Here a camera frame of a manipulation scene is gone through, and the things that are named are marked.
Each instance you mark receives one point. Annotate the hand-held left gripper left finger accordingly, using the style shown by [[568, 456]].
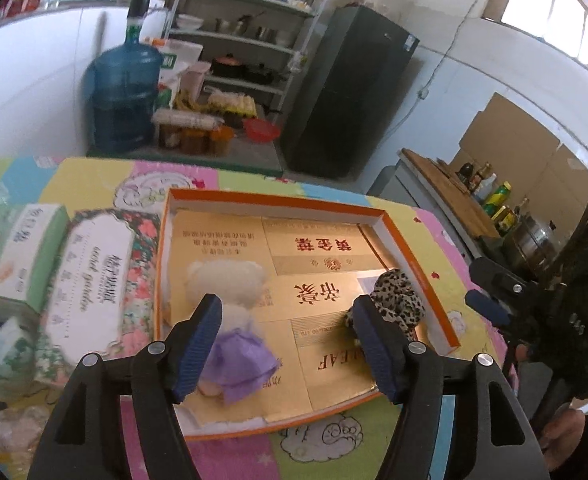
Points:
[[197, 355]]

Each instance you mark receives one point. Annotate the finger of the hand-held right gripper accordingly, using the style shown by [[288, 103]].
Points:
[[489, 308], [499, 277]]

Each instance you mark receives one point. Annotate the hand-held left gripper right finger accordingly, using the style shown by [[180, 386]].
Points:
[[380, 355]]

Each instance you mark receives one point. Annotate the orange cardboard tray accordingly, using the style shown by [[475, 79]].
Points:
[[274, 199]]

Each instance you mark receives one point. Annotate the person's right hand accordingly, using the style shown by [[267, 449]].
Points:
[[561, 435]]

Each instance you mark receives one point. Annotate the large steel steamer pot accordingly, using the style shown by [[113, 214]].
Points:
[[531, 242]]

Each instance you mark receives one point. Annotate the leopard print plush toy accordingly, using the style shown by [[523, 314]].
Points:
[[399, 295]]

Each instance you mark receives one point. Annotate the white teddy bear purple dress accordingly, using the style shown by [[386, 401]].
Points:
[[229, 285]]

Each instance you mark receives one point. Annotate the green yellow bottle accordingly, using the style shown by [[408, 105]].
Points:
[[498, 199]]

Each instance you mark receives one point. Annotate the white plastic bottle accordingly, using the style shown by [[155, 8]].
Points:
[[485, 189]]

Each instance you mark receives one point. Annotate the dark sauce bottle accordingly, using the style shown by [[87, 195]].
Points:
[[465, 172]]

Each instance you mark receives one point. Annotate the wooden top kitchen counter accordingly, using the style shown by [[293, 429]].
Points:
[[439, 180]]

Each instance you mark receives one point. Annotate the floral tissue box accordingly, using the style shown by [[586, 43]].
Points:
[[89, 285]]

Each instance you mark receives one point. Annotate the cardboard sheets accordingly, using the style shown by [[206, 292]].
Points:
[[514, 135]]

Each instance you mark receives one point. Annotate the green white tissue pack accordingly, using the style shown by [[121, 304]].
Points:
[[4, 360]]

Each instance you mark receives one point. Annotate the green tissue box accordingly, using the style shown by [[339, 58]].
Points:
[[24, 255]]

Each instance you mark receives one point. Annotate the low green platform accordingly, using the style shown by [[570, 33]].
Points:
[[244, 160]]

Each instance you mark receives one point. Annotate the amber glass jar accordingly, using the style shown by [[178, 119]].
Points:
[[169, 139], [221, 140], [194, 141]]

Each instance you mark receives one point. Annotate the red plastic bowl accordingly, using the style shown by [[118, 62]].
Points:
[[261, 130]]

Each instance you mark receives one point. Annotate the clear noodle package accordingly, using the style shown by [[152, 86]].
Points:
[[186, 119]]

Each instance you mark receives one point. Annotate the dark grey refrigerator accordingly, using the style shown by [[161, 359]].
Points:
[[344, 95]]

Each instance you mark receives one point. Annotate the bunch of bananas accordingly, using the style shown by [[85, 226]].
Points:
[[189, 101]]

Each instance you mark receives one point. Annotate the blue water jug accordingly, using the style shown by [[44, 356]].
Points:
[[121, 95]]

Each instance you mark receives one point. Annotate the window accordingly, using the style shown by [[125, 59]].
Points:
[[549, 5]]

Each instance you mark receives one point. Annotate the black wok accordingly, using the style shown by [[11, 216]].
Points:
[[261, 74]]

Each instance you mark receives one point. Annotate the black cooking pot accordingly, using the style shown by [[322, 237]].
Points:
[[226, 66]]

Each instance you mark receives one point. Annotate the steel cooking pot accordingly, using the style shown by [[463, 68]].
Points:
[[234, 26]]

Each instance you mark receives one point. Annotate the white bowl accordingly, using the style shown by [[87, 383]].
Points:
[[190, 22]]

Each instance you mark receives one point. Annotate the black water pump dispenser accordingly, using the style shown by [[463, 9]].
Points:
[[136, 7]]

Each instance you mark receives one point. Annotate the white metal shelf rack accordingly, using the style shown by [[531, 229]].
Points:
[[239, 1]]

